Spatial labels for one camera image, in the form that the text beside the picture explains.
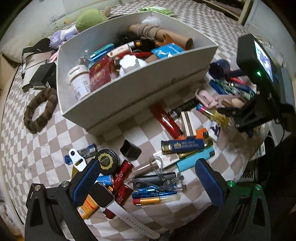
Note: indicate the light blue lighter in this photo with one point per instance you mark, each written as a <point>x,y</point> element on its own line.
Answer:
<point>192,162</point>

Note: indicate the pink fluffy pillow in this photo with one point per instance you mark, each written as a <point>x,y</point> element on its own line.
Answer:
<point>12,49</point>

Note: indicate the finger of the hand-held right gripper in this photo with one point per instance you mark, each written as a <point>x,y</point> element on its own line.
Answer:
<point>233,110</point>

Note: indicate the white sun visor cap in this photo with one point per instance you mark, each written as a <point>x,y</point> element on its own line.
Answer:
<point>34,59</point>

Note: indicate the purple plush toy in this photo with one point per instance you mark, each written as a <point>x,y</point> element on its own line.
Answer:
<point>62,37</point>

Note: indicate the orange wooden bracket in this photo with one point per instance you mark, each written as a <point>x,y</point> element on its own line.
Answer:
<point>165,40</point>

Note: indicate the orange lighter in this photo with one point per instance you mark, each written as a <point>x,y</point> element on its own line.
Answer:
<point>202,134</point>

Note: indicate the navy blue cup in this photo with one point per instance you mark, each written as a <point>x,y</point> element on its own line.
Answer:
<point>219,68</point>

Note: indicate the long red tube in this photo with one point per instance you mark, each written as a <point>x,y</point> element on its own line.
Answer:
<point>166,121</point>

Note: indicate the blue clear lighter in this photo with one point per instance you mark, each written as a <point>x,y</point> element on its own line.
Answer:
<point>90,149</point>

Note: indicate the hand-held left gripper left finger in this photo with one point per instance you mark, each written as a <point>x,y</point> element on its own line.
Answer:
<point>86,183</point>

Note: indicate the small wooden comb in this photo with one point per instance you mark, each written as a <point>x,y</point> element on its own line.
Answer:
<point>235,102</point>

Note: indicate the small white card box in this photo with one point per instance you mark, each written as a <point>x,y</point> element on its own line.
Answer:
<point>166,158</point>

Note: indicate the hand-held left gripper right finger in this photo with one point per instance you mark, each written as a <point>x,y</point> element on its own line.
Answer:
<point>209,183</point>

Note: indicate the red metallic lighter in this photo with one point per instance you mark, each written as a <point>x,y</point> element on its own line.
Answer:
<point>122,173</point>
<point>123,195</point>
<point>110,213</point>

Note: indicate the green wet wipes pack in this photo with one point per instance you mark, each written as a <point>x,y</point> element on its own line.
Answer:
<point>157,10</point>

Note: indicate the red cigarette pack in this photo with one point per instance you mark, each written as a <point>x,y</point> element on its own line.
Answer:
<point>100,74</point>

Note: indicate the blue patterned packet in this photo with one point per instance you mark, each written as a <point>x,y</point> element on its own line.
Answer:
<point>231,90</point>

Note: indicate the black orange battery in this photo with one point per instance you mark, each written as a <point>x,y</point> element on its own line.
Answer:
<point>135,43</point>

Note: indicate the black gift box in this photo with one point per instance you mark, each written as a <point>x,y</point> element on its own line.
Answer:
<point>42,74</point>

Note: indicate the white harmonica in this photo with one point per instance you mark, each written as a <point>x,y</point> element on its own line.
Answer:
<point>188,125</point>

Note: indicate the clear plastic clip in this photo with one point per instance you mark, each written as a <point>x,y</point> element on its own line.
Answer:
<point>156,162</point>

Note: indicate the brown fur headband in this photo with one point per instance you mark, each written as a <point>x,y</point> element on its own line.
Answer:
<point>49,104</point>

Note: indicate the orange cream tube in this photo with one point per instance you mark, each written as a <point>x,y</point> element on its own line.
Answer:
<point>89,206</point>

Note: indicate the checkered bed sheet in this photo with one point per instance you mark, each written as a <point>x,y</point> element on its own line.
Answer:
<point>69,139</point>

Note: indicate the small brown tube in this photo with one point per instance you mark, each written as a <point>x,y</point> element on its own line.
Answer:
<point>141,170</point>

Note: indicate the black round tin gold print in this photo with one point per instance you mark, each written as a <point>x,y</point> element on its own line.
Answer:
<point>107,161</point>

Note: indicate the small blue can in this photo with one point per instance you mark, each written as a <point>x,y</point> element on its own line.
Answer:
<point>105,180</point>

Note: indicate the white scalloped lid jar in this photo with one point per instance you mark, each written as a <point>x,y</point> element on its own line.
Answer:
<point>130,63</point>

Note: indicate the white pill bottle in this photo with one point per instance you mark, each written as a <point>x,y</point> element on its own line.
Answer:
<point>79,83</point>

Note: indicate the white cigarette box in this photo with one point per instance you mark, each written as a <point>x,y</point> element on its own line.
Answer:
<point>120,49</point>

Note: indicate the small black cap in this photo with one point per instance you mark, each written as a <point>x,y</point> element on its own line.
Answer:
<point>130,149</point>

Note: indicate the green plush toy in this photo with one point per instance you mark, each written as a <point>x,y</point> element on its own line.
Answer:
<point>91,19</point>

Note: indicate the long black lighter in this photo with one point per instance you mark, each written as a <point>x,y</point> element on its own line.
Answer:
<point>148,179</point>

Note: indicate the black hair wig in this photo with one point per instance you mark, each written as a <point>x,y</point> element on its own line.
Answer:
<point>122,38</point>

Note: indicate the blue tissue packet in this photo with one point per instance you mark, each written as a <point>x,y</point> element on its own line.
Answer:
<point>168,51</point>

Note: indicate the cardboard tube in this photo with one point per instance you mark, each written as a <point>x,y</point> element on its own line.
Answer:
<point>180,39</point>

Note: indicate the grey storage box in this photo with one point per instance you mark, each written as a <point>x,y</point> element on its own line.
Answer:
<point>138,92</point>

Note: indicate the brown plush antler headband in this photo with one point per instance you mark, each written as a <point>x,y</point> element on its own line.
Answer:
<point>106,11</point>

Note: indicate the white smart watch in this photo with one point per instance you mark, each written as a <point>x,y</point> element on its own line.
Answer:
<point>101,194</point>

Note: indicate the gold clear lighter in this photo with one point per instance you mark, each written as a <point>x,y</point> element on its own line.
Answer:
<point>150,200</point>

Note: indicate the slim gold lighter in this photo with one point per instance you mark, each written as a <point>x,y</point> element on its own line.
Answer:
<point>208,144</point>

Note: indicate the yellow glitter lighter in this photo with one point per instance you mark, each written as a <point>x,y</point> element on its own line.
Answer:
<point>215,115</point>

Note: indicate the blue pen case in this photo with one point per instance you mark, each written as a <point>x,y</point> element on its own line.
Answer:
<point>155,194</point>

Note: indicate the white cotton ball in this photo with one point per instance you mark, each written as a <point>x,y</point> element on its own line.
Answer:
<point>150,20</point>

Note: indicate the printed paper bag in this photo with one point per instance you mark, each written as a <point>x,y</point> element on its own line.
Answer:
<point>252,171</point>

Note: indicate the pink rabbit hair clip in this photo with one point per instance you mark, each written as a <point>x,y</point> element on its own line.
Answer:
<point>52,57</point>

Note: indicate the white blue packet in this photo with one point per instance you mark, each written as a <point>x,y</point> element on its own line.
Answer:
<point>215,131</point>

